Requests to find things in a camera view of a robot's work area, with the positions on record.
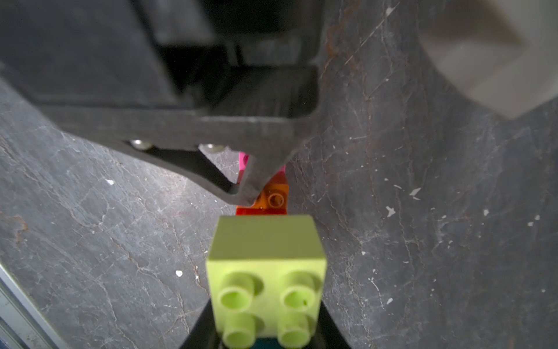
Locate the red lego brick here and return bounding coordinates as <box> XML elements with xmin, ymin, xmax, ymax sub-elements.
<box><xmin>235</xmin><ymin>206</ymin><xmax>287</xmax><ymax>216</ymax></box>

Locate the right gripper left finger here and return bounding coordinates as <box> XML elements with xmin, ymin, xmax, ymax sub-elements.
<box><xmin>180</xmin><ymin>300</ymin><xmax>218</xmax><ymax>349</ymax></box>

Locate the pink lego brick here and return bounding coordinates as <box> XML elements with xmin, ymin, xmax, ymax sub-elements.
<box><xmin>237</xmin><ymin>153</ymin><xmax>249</xmax><ymax>184</ymax></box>

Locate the orange lego brick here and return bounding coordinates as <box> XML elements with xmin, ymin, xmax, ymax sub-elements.
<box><xmin>251</xmin><ymin>172</ymin><xmax>289</xmax><ymax>209</ymax></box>

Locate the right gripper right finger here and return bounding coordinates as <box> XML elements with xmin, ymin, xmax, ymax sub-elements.
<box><xmin>315</xmin><ymin>302</ymin><xmax>351</xmax><ymax>349</ymax></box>

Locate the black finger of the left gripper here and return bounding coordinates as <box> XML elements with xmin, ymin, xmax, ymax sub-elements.
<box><xmin>36</xmin><ymin>65</ymin><xmax>323</xmax><ymax>206</ymax></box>

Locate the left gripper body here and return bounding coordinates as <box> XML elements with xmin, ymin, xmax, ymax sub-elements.
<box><xmin>1</xmin><ymin>1</ymin><xmax>325</xmax><ymax>108</ymax></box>

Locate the yellow-green lego brick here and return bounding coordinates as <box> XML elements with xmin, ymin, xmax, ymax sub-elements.
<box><xmin>206</xmin><ymin>215</ymin><xmax>327</xmax><ymax>348</ymax></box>

